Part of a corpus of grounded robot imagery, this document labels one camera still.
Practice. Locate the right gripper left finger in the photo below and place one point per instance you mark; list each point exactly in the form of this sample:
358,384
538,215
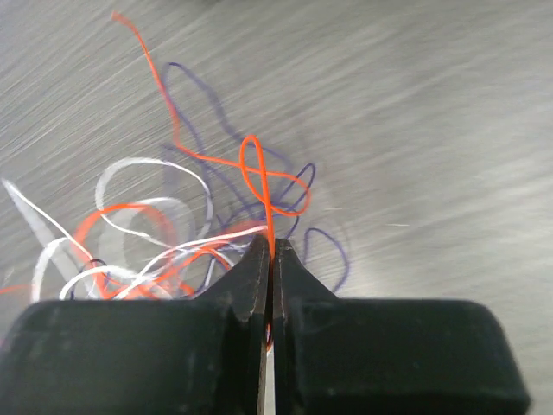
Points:
204,355

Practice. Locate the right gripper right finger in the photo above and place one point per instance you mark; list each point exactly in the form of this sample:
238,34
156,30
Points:
337,355

